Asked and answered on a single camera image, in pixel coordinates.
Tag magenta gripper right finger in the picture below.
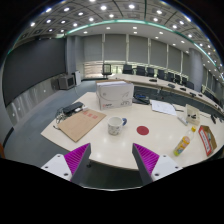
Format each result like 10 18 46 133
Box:
131 142 183 186

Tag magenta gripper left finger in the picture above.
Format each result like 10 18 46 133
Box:
41 142 92 186

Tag red round coaster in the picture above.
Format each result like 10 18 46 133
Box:
137 126 149 135

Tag brown paper envelope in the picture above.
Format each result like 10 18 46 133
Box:
58 109 106 142

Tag yellow drink plastic bottle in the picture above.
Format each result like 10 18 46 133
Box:
173 126 196 156

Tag black flat device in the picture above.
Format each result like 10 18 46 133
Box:
63 102 83 114

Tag white marker pen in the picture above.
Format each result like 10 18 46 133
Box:
177 116 188 126

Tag white paper sheets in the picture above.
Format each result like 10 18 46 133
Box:
151 100 176 116

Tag black bag on table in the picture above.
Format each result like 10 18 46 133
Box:
133 94 150 105

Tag open cardboard box red label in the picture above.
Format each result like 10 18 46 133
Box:
198 125 217 156

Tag small white cardboard stand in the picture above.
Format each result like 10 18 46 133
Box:
184 104 200 126

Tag white cardboard box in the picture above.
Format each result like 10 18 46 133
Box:
96 80 134 110

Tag grey crt monitor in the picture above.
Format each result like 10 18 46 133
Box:
58 75 75 90

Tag black office chair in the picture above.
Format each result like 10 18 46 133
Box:
122 64 133 74

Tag white patterned mug blue handle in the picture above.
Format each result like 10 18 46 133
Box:
107 117 127 136

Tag tangled cables on table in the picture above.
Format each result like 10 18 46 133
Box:
52 107 69 131

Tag large dark wall screen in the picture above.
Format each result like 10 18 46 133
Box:
2 39 65 105

